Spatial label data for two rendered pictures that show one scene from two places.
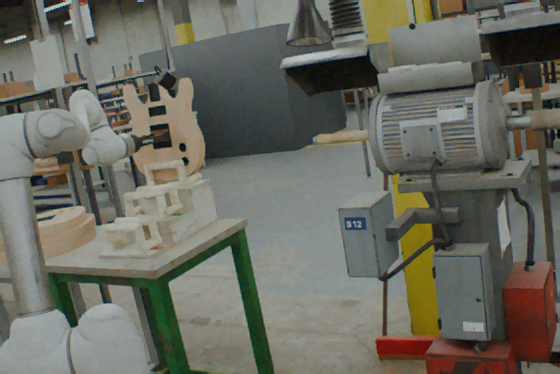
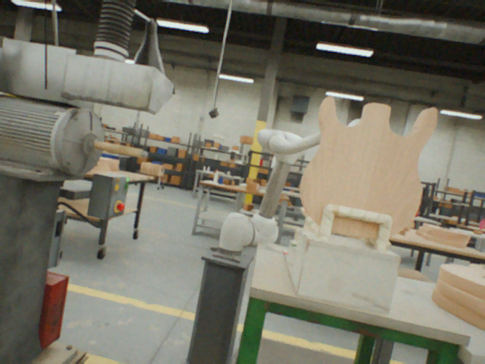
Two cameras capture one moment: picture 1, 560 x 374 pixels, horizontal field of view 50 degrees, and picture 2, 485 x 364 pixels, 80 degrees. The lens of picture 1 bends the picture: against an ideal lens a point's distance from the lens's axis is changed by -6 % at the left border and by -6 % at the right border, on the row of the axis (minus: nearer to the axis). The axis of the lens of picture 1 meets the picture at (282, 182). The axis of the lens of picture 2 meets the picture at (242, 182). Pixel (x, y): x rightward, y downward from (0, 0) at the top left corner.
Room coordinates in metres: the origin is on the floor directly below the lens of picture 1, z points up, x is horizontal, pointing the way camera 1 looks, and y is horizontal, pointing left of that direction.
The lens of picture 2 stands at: (3.17, -0.28, 1.27)
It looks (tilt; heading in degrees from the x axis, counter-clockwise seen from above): 3 degrees down; 153
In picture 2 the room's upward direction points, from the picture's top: 11 degrees clockwise
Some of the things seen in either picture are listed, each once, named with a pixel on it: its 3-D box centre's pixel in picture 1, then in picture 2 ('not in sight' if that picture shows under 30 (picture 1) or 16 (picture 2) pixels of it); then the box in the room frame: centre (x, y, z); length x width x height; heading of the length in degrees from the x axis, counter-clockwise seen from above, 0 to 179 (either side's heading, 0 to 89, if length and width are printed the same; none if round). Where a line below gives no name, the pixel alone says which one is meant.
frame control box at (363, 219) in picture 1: (397, 240); (92, 198); (1.66, -0.28, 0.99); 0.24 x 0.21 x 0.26; 58
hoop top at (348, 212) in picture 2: not in sight; (357, 214); (2.58, 0.42, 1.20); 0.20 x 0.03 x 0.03; 61
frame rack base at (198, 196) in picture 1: (177, 205); (341, 268); (2.54, 0.44, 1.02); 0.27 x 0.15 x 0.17; 62
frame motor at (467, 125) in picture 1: (438, 130); (44, 135); (1.82, -0.48, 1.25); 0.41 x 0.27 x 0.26; 58
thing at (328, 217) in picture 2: not in sight; (326, 224); (2.54, 0.34, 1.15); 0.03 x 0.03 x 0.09
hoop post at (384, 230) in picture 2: not in sight; (382, 235); (2.62, 0.49, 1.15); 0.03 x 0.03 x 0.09
